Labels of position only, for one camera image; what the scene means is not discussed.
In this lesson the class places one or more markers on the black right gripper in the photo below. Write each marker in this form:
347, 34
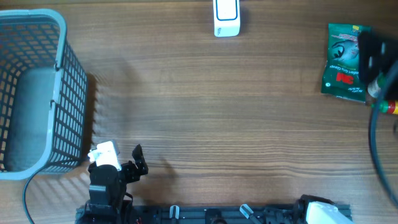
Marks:
391, 50

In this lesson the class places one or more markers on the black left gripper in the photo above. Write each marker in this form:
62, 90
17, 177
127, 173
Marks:
134, 174

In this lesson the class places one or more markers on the green 3M gloves packet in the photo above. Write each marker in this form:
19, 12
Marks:
341, 75

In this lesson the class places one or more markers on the red sauce bottle green cap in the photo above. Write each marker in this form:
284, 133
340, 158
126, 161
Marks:
388, 107

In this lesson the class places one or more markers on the green round lid container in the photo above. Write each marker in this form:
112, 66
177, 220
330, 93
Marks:
374, 88

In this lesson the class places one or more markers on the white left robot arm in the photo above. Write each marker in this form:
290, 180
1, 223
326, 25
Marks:
109, 201

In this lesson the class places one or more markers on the white barcode scanner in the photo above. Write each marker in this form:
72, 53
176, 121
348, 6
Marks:
227, 19

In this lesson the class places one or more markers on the grey plastic basket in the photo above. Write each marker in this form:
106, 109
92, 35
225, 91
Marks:
43, 95

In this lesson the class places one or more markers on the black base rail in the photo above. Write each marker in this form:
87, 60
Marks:
276, 213

